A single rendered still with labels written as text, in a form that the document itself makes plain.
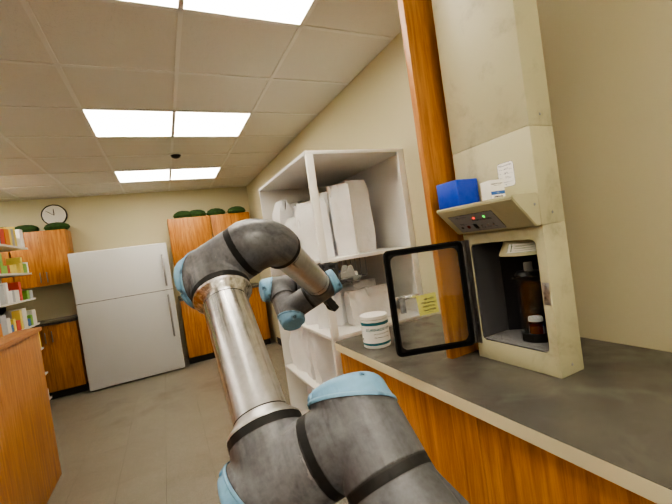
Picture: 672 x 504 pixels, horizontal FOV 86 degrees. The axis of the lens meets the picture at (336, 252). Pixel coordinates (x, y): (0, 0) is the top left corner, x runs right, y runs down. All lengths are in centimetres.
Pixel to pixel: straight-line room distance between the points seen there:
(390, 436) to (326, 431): 8
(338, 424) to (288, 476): 9
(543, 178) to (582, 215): 44
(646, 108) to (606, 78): 18
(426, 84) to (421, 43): 16
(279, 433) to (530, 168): 102
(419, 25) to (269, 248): 117
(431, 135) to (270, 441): 123
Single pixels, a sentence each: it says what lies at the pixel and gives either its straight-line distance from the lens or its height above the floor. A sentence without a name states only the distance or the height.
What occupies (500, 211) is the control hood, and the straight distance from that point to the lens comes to 123.
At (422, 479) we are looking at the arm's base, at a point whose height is 116.
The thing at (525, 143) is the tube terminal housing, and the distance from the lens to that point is 128.
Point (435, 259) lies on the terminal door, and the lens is 140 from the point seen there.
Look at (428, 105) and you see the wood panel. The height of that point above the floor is 192.
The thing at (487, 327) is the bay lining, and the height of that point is 105.
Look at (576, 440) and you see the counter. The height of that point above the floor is 94.
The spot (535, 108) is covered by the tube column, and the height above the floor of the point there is 176.
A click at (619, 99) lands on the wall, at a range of 165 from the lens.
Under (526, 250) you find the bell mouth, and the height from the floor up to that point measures 133.
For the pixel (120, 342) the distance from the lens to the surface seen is 570.
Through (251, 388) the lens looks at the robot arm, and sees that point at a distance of 60.
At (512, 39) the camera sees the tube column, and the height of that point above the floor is 197.
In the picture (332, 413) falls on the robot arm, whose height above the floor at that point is 123.
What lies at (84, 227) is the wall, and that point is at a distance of 639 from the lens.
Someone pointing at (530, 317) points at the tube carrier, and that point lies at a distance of 141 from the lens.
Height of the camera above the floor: 144
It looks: 1 degrees down
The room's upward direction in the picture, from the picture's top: 8 degrees counter-clockwise
